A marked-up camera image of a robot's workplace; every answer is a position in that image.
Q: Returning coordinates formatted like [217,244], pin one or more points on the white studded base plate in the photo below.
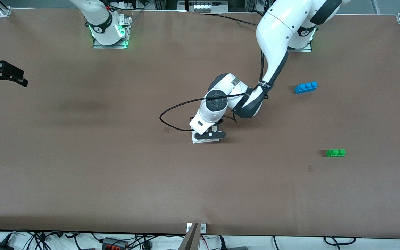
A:
[200,140]

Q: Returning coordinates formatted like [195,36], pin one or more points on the white power strip with plugs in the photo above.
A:
[127,5]

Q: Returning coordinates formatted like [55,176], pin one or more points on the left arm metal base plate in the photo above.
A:
[304,50]

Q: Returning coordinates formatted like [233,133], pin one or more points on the blue three-stud toy block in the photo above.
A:
[306,88]

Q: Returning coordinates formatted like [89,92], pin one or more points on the green two-stud toy block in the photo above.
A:
[335,153]

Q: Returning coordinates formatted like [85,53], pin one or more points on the small aluminium bracket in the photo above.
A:
[203,228]

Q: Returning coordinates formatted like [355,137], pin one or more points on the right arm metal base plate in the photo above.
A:
[109,46]

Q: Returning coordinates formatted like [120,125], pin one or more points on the black box with orange connectors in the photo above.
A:
[111,243]

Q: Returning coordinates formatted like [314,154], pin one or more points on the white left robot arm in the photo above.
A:
[283,27]

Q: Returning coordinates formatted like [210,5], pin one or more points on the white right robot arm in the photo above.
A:
[96,14]

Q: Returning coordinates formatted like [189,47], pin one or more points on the dark camera stand pole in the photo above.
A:
[190,241]

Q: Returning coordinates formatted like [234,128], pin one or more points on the dark box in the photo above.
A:
[240,4]

